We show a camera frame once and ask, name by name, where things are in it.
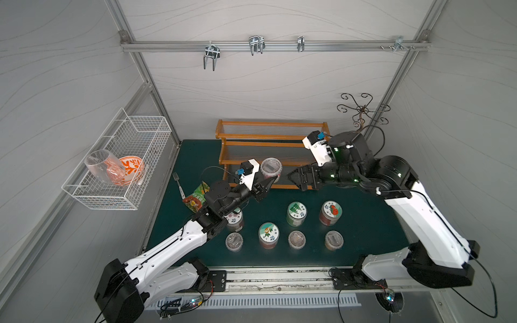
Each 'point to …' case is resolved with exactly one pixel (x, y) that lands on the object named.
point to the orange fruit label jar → (268, 233)
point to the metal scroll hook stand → (362, 111)
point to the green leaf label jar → (296, 214)
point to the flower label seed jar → (235, 221)
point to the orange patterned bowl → (134, 170)
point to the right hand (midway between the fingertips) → (298, 170)
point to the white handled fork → (176, 177)
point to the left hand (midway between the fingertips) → (271, 171)
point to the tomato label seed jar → (330, 212)
